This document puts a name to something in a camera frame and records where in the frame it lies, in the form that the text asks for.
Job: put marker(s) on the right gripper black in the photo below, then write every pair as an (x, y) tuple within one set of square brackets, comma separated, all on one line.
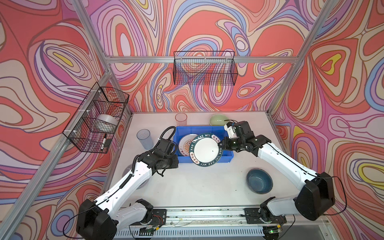
[(225, 145)]

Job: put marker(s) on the light green bowl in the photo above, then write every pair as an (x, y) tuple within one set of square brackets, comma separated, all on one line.
[(219, 120)]

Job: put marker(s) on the aluminium front rail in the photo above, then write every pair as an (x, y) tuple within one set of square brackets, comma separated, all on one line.
[(204, 214)]

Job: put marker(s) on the blue plastic bin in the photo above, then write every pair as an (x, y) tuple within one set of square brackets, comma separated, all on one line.
[(216, 130)]

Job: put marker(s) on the black wire basket on left wall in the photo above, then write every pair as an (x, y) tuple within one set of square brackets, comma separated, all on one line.
[(81, 132)]

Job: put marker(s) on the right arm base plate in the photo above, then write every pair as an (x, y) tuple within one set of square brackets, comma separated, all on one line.
[(255, 216)]

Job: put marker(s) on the black wire basket on back wall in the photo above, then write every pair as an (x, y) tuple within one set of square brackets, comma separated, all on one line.
[(212, 68)]

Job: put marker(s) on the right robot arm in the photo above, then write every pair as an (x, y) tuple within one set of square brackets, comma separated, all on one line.
[(316, 191)]

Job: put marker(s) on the white tape roll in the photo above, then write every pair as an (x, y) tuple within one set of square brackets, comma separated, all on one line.
[(106, 123)]

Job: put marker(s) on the blue-grey translucent cup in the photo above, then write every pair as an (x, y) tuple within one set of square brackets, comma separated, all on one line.
[(144, 137)]

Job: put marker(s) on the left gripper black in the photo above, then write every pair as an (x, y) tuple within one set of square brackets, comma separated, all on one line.
[(175, 163)]

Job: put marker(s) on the dark blue bowl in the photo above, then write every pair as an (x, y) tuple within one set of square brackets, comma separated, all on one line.
[(259, 181)]

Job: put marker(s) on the black wire basket on wall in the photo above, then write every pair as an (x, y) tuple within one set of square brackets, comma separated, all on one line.
[(81, 132), (212, 68)]

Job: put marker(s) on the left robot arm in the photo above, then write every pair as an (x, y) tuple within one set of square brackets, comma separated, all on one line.
[(115, 197)]

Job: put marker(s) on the black marker pen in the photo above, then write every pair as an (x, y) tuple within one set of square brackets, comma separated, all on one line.
[(103, 142)]

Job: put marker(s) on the white plate with orange sunburst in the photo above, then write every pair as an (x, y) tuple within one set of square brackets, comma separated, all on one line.
[(184, 144)]

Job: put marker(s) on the pink translucent cup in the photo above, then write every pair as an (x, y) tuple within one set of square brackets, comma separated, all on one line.
[(181, 119)]

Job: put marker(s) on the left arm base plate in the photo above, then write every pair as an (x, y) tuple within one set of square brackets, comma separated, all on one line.
[(158, 219)]

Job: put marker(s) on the white plate with green rim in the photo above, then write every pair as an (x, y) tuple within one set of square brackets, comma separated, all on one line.
[(205, 150)]

